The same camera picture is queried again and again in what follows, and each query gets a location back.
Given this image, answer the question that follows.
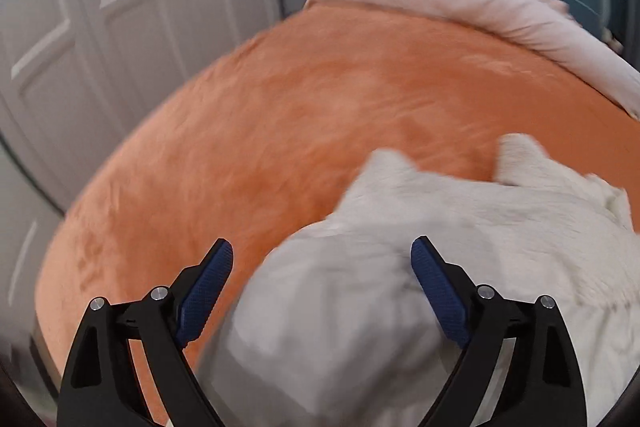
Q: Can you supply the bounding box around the white folded duvet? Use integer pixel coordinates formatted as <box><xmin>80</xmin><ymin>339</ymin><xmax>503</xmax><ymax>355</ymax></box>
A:
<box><xmin>307</xmin><ymin>0</ymin><xmax>639</xmax><ymax>118</ymax></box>

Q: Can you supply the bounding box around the orange bed blanket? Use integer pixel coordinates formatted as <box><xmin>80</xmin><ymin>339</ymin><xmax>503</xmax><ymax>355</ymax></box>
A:
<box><xmin>36</xmin><ymin>3</ymin><xmax>639</xmax><ymax>426</ymax></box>

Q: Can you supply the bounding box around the white padded jacket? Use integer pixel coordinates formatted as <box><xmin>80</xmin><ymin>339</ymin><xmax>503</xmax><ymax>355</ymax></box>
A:
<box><xmin>198</xmin><ymin>134</ymin><xmax>639</xmax><ymax>426</ymax></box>

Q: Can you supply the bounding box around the white panelled wardrobe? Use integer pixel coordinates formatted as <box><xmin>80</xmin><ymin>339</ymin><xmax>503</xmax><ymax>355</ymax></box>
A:
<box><xmin>1</xmin><ymin>0</ymin><xmax>279</xmax><ymax>209</ymax></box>

